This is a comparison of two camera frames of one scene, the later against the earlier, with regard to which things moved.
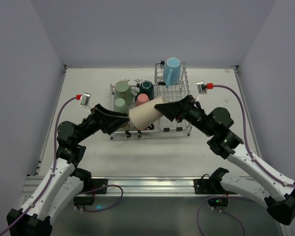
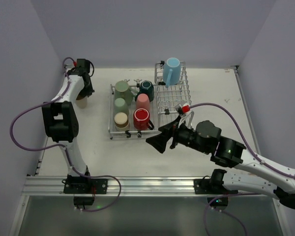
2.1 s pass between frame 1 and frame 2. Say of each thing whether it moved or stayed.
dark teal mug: stayed
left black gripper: moved
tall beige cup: moved
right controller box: stayed
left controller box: stayed
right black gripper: moved
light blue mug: stayed
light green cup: stayed
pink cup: stayed
